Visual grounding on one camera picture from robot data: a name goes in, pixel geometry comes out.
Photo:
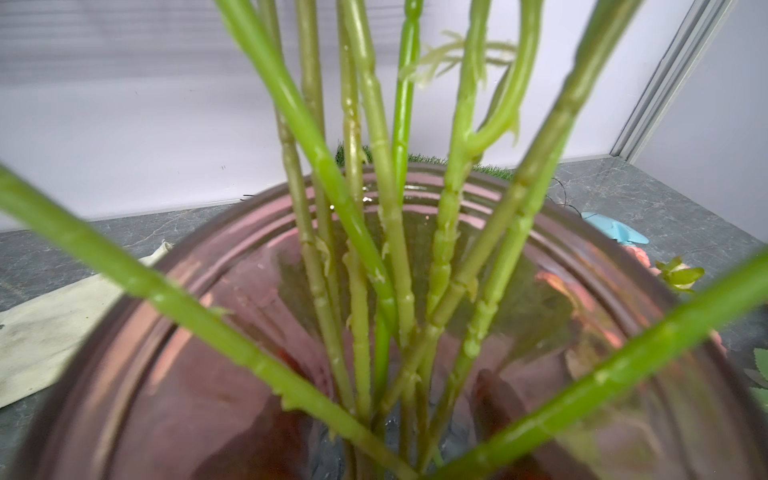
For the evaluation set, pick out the dark pink glass vase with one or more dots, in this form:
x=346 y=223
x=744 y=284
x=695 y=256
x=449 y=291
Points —
x=590 y=369

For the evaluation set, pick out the mixed flower bouquet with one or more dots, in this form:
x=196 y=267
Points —
x=406 y=262

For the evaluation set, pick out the green artificial grass mat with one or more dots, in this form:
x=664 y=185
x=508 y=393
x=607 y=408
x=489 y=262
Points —
x=504 y=174

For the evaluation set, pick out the beige garden glove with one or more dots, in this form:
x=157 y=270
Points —
x=48 y=307

